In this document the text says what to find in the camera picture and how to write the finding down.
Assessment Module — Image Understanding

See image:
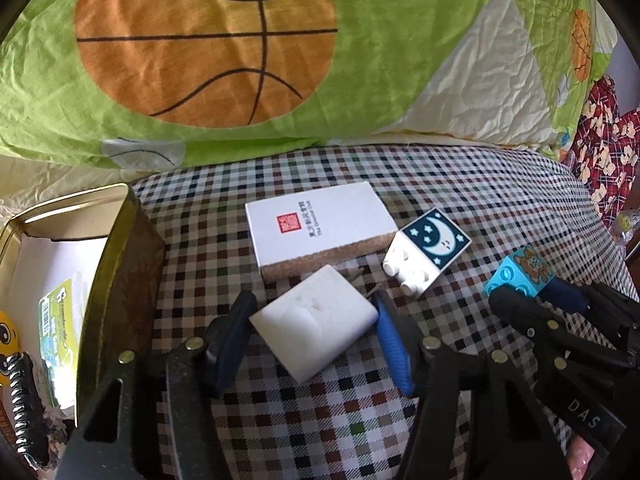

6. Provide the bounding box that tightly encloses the white brick with moon print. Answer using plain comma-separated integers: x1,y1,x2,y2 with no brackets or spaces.
382,207,472,297

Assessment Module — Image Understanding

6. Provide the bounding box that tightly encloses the yellow toy brick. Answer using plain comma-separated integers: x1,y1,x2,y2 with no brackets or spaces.
0,310,23,386

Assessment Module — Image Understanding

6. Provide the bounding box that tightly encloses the gold tin box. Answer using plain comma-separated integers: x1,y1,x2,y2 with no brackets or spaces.
0,183,166,480

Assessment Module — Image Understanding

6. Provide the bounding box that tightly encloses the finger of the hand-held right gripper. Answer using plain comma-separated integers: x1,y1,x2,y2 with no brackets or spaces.
487,287,631,371
545,277,640,321

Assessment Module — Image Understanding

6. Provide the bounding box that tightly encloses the basketball print green quilt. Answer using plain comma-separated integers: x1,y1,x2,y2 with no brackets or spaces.
0,0,618,211

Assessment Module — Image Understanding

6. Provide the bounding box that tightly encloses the person's right hand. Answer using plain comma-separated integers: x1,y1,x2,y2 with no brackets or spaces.
567,435,598,478

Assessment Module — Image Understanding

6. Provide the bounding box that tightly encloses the green packet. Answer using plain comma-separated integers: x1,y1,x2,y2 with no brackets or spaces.
37,277,93,418

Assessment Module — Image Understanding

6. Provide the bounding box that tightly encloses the red floral cloth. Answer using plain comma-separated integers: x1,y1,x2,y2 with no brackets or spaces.
570,75,640,233

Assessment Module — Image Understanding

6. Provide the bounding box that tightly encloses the pale crumpled plastic bag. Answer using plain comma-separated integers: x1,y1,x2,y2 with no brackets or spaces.
612,208,640,248

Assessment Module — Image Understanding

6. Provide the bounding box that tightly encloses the white box with red mark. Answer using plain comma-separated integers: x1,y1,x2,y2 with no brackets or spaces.
245,181,399,283

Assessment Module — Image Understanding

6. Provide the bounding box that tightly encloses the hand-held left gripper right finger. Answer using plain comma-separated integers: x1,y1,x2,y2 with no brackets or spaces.
375,292,568,480

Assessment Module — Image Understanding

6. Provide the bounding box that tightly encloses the white foam block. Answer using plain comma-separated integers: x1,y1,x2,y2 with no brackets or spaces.
248,265,379,386

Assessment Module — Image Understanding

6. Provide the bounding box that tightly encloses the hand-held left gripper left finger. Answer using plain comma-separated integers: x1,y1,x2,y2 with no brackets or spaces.
57,290,258,480

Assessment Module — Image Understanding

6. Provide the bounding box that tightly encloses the blue toy brick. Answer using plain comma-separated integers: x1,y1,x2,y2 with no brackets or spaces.
483,246,557,301

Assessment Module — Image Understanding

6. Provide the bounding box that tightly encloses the checkered cloth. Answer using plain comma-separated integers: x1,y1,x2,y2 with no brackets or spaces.
125,142,640,480

